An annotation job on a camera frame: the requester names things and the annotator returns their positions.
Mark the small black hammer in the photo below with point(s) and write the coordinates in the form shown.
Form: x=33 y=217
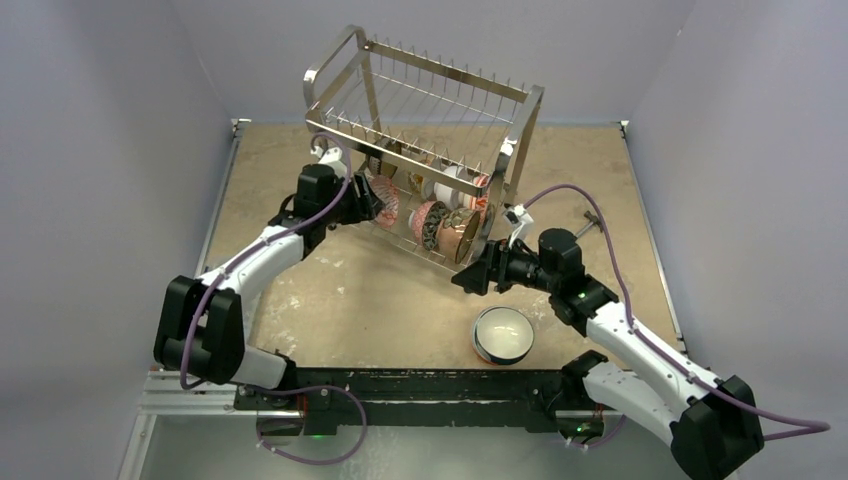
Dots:
x=593 y=223

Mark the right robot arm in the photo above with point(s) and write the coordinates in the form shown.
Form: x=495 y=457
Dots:
x=706 y=421

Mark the white blue-rimmed bowl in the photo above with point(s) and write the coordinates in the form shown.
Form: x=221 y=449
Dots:
x=502 y=336

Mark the steel two-tier dish rack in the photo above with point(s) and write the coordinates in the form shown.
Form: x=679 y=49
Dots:
x=429 y=113

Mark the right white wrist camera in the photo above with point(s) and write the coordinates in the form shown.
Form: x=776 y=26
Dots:
x=520 y=221

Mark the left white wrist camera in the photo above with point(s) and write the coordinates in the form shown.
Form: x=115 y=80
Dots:
x=333 y=157

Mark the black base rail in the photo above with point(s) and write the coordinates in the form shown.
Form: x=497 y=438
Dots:
x=537 y=401

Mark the aluminium frame rail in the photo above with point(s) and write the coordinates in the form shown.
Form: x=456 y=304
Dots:
x=164 y=394

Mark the orange patterned bowl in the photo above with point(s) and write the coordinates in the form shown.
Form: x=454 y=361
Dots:
x=480 y=203

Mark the black leaf patterned bowl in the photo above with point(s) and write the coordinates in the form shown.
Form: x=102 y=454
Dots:
x=425 y=222

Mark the brown glazed bowl stack top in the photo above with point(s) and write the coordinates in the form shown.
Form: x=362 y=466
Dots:
x=457 y=232

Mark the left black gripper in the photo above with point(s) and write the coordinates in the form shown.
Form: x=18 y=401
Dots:
x=365 y=207

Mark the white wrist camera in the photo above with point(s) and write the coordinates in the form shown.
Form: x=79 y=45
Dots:
x=333 y=157
x=520 y=221

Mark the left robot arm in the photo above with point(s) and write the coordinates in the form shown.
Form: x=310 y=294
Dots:
x=201 y=330

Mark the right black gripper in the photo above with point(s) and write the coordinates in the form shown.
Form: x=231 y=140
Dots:
x=499 y=265

